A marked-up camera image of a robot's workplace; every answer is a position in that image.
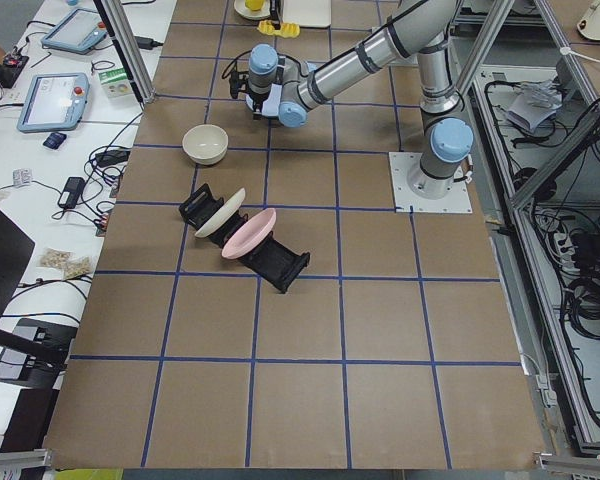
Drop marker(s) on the black power adapter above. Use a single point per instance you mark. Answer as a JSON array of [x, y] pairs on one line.
[[71, 193]]

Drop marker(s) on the black dish rack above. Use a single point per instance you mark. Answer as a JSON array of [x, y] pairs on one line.
[[271, 260]]

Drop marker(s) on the green white box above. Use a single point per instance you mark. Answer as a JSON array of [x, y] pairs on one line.
[[115, 83]]

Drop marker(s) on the white tray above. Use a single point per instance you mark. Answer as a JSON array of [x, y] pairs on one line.
[[307, 13]]

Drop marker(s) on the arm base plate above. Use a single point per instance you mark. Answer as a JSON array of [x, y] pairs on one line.
[[416, 192]]

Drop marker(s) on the pink plate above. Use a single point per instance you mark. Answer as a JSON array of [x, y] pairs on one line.
[[250, 235]]

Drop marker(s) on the cream plate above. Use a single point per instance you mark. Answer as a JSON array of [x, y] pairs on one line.
[[220, 217]]

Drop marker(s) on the cream bowl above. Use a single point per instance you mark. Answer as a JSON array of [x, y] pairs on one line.
[[205, 144]]

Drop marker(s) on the near teach pendant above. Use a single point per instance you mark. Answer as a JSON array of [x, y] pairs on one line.
[[54, 102]]

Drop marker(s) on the white plate with lemon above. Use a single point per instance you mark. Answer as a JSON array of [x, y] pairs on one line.
[[240, 9]]

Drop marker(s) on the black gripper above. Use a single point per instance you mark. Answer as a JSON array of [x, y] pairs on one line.
[[275, 11], [258, 106]]

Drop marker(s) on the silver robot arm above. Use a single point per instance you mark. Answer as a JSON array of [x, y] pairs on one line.
[[417, 28]]

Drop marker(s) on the small dark blue pouch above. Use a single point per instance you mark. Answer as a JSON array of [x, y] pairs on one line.
[[54, 140]]

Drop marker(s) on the aluminium frame post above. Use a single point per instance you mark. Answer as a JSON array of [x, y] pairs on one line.
[[119, 30]]

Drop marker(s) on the yellow lemon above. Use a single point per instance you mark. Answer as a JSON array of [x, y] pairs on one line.
[[254, 5]]

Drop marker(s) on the teach pendant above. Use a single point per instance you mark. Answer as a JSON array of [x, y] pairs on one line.
[[79, 32], [54, 102]]

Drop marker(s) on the far teach pendant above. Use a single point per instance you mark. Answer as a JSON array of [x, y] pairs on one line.
[[79, 32]]

